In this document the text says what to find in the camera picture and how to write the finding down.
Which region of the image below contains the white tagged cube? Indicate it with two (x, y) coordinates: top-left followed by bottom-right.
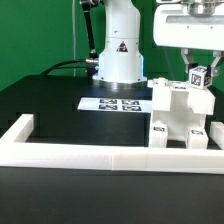
(189, 66), (212, 89)

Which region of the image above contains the white U-shaped border frame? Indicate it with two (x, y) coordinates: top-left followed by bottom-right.
(0, 114), (224, 174)

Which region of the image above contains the black cable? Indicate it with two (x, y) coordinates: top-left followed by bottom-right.
(40, 59), (98, 76)

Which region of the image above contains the white flat tagged plank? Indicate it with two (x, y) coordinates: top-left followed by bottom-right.
(77, 97), (152, 113)

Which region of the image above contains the white tagged block front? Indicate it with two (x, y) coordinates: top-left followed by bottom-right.
(149, 121), (168, 148)

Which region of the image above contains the white chair back part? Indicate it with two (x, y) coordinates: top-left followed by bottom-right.
(147, 78), (215, 115)

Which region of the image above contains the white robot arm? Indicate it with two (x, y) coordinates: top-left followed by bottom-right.
(93, 0), (224, 88)

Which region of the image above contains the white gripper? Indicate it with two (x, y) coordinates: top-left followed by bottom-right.
(153, 0), (224, 85)

